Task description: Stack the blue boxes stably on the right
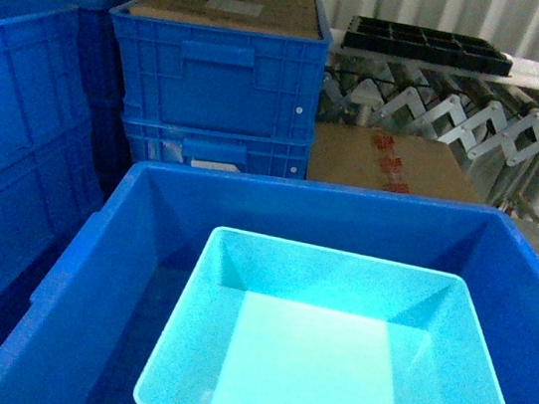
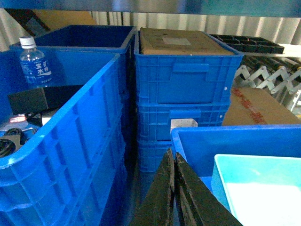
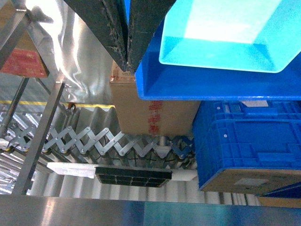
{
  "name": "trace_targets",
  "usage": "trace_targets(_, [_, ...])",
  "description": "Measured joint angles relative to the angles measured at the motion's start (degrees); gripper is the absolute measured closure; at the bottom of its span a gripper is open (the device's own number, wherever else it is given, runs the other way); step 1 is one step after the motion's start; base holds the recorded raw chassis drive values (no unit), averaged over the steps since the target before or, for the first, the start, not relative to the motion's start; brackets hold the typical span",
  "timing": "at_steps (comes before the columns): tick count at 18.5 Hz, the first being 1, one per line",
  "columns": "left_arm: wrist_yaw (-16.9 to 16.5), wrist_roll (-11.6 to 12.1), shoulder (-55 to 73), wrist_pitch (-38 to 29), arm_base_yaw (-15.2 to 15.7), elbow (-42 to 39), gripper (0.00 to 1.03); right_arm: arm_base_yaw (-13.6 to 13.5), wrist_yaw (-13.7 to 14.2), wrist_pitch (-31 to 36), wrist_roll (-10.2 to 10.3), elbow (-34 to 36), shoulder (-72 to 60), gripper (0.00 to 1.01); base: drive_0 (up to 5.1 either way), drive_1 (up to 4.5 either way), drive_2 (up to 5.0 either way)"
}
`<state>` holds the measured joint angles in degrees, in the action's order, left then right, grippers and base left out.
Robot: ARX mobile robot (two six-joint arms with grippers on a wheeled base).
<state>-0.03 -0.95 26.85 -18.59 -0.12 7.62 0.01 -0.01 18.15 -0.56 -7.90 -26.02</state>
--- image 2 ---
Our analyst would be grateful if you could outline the black strap items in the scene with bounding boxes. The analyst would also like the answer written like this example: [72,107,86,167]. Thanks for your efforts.
[0,113,42,158]

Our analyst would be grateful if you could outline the black box in crate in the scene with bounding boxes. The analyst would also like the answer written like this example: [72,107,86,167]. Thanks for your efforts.
[8,85,82,115]

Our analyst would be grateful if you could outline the teal plastic bin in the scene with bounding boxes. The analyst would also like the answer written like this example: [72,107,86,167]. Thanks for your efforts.
[211,154,301,226]

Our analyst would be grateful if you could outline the water bottle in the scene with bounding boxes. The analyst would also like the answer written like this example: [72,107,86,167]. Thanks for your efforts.
[19,36,54,88]

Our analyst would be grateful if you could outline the expandable roller conveyor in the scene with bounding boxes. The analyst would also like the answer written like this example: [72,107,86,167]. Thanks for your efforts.
[233,55,301,118]

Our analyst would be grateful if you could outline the brown cardboard box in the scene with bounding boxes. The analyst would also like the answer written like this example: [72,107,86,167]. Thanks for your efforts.
[222,88,301,126]

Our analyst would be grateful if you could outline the blue crate rear left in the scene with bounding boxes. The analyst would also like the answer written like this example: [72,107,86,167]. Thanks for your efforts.
[9,24,137,95]

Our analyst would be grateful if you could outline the blue plastic crate right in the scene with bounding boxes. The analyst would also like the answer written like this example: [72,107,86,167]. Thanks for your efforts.
[171,124,301,188]

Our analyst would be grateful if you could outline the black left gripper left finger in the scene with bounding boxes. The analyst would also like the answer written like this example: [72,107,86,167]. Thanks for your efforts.
[129,148,175,226]

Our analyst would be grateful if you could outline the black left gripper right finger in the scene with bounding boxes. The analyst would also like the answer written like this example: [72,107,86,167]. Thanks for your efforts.
[174,153,242,226]

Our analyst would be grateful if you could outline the black compartment tray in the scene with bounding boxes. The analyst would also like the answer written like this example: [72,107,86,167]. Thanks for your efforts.
[211,34,285,54]

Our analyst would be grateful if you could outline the blue crate stack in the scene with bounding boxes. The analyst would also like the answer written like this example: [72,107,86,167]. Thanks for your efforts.
[135,30,243,173]

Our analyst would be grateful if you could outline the cardboard box in crate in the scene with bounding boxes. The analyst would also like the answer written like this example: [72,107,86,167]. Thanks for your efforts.
[139,28,234,56]

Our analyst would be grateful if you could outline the large blue crate left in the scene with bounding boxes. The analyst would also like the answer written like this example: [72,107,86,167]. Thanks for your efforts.
[0,50,127,226]

